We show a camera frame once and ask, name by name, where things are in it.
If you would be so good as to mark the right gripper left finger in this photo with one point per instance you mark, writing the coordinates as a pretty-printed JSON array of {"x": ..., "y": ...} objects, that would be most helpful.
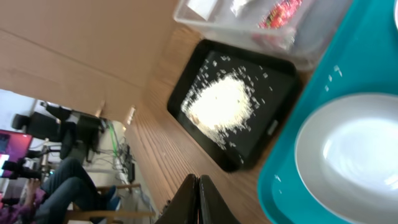
[{"x": 183, "y": 208}]

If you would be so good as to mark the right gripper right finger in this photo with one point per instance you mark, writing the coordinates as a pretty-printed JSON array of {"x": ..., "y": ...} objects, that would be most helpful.
[{"x": 212, "y": 207}]

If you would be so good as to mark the rice grains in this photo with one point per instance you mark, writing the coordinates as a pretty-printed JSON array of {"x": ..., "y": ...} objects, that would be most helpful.
[{"x": 229, "y": 103}]

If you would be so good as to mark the white bowl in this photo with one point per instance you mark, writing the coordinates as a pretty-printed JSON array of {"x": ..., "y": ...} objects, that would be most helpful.
[{"x": 346, "y": 157}]

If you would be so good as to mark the red snack wrapper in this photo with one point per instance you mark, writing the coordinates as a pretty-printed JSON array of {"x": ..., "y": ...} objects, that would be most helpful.
[{"x": 281, "y": 16}]

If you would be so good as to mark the wooden chair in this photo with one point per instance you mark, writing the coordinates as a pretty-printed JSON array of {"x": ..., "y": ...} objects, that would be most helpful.
[{"x": 110, "y": 216}]

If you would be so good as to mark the black tray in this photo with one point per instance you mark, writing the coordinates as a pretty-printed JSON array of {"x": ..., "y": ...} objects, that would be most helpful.
[{"x": 284, "y": 81}]

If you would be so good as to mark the seated person in background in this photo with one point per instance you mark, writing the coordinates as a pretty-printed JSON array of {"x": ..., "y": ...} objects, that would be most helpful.
[{"x": 48, "y": 201}]

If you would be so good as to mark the black office chair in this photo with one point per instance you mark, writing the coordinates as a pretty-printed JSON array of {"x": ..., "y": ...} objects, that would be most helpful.
[{"x": 70, "y": 128}]

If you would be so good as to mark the pink computer monitor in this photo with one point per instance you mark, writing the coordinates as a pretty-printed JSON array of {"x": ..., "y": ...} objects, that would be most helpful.
[{"x": 14, "y": 145}]

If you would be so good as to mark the clear plastic bin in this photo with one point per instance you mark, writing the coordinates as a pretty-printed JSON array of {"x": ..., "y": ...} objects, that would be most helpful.
[{"x": 317, "y": 22}]

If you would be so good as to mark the white label sticker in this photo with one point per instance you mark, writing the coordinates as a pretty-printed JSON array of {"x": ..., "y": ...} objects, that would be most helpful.
[{"x": 203, "y": 10}]

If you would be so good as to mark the crumpled white tissue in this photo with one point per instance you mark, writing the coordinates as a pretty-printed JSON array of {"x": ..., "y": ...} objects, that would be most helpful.
[{"x": 238, "y": 6}]

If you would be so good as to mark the teal serving tray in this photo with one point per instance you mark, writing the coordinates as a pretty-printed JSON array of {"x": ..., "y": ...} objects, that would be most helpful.
[{"x": 361, "y": 57}]

